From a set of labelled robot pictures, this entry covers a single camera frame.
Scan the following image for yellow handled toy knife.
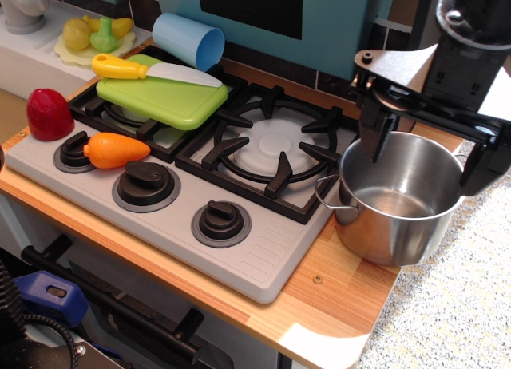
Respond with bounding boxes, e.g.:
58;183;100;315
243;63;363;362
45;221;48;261
91;54;223;88

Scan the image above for white toy sink counter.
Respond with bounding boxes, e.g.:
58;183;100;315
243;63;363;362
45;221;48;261
1;0;95;99

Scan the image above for light blue plastic cup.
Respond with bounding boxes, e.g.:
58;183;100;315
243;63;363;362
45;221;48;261
152;13;225;72

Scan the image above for orange toy carrot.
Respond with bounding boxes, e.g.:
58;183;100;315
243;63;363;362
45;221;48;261
83;133;151;169

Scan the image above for yellow toy potato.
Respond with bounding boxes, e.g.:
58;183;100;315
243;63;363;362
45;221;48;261
62;18;92;50

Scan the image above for black left stove knob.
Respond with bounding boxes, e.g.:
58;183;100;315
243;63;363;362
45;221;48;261
53;131;95;174

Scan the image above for black right stove knob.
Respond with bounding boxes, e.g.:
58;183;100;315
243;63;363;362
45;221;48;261
191;200;252;248

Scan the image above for black middle stove knob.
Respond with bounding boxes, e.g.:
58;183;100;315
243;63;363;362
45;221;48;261
112;161;181;213

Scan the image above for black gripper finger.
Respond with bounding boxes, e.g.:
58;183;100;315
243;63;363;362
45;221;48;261
460;139;509;196
358;93;397;162

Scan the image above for black stove knob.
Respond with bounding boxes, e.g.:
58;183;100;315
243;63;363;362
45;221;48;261
53;131;95;174
112;161;181;213
191;200;252;248

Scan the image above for green toy broccoli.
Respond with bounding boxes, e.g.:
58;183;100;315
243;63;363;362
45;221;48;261
89;17;118;53

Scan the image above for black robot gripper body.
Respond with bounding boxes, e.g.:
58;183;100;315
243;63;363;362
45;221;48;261
351;46;510;144

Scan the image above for grey toy faucet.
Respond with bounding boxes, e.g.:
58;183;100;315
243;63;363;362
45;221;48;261
1;0;50;34

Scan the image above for red toy pepper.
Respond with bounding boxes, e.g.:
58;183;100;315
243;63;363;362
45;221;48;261
26;89;75;141

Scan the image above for black oven door handle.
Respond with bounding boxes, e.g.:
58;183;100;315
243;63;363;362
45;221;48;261
21;236;200;364

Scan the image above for teal toy range hood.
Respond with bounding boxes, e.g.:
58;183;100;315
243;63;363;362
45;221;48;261
158;0;393;80

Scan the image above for green plastic cutting board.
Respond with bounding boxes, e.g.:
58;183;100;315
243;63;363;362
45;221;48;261
96;77;228;130

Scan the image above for black burner grate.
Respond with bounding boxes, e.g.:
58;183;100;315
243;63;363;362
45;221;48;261
176;84;358;224
69;65;248;162

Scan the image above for yellow toy banana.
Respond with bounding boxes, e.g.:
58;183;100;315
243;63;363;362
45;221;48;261
82;15;133;38

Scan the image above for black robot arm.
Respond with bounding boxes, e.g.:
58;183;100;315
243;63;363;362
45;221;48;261
351;0;510;196

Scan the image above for blue plastic clamp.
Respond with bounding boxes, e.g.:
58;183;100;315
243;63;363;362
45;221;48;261
14;271;89;328

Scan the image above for pale yellow toy plate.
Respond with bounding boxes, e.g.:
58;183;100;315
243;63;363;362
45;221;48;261
54;30;137;68

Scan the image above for black braided cable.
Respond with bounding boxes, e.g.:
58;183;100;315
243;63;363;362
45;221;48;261
22;312;79;369

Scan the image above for grey toy stove top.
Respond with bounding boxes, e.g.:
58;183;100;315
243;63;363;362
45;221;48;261
4;44;360;305

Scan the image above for stainless steel pot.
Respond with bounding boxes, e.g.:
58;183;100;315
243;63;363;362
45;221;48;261
320;131;465;267

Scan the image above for black left burner grate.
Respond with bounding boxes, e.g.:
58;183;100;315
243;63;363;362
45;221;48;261
69;65;248;162

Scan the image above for black right burner grate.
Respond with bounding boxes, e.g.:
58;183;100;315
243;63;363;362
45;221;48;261
176;84;358;224

